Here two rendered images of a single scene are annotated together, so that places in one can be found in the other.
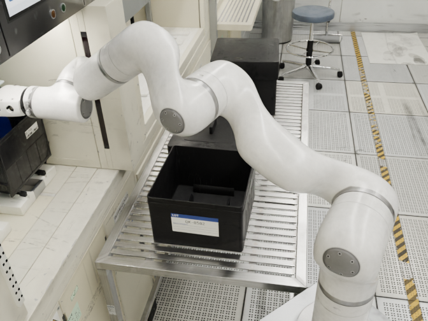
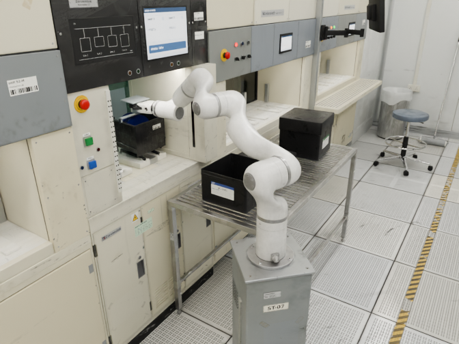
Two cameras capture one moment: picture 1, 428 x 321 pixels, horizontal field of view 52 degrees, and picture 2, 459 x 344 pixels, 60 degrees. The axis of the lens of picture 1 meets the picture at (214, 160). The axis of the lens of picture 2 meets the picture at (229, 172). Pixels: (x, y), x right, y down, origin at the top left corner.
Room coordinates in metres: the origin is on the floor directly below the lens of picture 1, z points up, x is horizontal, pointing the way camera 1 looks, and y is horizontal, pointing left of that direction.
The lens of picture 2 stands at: (-0.68, -0.62, 1.73)
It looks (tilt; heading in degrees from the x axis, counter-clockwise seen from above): 24 degrees down; 22
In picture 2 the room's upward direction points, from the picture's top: straight up
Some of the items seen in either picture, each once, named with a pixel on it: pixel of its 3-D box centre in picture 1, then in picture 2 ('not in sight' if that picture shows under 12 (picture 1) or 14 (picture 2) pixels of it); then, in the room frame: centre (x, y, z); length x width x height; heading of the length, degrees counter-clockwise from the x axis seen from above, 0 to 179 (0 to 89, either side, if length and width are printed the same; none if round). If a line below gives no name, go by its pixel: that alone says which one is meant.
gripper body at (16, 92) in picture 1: (14, 100); (150, 106); (1.06, 0.52, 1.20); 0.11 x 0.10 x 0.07; 75
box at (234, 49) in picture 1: (246, 75); (305, 132); (1.86, -0.16, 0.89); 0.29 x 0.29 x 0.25; 82
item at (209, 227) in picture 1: (205, 195); (238, 181); (1.06, 0.03, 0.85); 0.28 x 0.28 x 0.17; 77
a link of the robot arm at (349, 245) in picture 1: (349, 254); (266, 190); (0.60, -0.26, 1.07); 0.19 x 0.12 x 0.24; 149
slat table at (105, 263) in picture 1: (232, 218); (273, 224); (1.46, -0.07, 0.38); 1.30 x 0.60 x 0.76; 168
